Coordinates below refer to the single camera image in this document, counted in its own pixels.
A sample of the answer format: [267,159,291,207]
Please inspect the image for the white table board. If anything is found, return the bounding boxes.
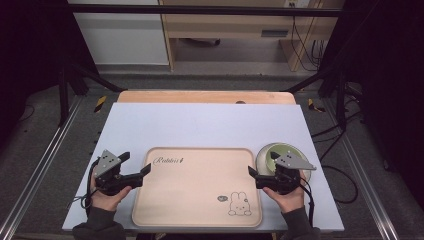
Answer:
[61,102,345,233]

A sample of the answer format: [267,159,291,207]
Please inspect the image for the hanging black cables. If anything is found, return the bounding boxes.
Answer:
[290,15,327,72]

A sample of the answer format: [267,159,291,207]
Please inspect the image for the black metal stand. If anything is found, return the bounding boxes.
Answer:
[283,66,348,130]
[57,62,125,127]

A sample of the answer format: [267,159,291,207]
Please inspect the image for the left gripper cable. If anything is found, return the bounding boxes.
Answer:
[66,159,102,210]

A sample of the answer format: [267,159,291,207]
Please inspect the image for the yellow handled tool right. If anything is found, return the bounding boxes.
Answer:
[306,97,327,113]

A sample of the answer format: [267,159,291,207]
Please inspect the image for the yellow handled tool left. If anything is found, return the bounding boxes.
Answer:
[93,95,108,114]

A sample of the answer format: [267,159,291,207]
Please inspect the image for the person's left hand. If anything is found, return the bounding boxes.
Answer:
[90,185,133,213]

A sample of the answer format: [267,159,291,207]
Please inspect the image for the black floor cable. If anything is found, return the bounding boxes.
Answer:
[310,109,360,205]

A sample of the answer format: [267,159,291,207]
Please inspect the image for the grey label plate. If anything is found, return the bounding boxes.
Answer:
[260,29,290,39]

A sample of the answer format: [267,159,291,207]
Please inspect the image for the wooden table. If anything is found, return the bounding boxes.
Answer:
[116,89,297,105]

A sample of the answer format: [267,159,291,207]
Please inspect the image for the white cabinet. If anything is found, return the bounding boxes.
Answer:
[67,0,170,66]

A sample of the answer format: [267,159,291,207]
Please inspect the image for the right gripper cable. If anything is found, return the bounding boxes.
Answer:
[299,178,316,228]

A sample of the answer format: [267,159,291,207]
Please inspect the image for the person's right hand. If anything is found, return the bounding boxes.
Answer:
[262,171,306,215]

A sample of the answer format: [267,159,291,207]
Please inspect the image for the black curtain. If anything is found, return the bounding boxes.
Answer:
[0,0,100,151]
[319,0,424,203]

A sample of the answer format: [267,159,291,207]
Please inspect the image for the wooden desk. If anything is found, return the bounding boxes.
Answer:
[158,0,345,72]

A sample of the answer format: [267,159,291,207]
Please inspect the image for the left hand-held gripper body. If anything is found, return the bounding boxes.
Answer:
[93,149,145,197]

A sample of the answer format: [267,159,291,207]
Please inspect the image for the yellow handled tool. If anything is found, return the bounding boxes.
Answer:
[93,95,108,114]
[306,97,327,113]

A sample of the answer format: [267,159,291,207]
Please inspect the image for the black metal crossbar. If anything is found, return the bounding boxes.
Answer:
[67,3,345,18]

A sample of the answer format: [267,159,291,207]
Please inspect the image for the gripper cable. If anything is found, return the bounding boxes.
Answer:
[66,159,102,210]
[299,178,316,228]

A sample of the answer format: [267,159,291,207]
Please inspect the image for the beige tray with rabbit print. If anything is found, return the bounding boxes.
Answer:
[131,146,264,229]

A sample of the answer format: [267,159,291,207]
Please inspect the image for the white wall socket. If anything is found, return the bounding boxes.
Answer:
[284,0,311,9]

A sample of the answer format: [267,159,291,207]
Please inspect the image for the green bowl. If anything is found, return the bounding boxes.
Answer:
[255,142,313,183]

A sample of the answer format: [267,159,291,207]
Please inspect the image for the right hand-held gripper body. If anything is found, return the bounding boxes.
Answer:
[256,149,317,196]

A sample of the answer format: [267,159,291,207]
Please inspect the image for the aluminium floor rail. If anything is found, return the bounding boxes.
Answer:
[323,99,402,240]
[0,95,85,240]

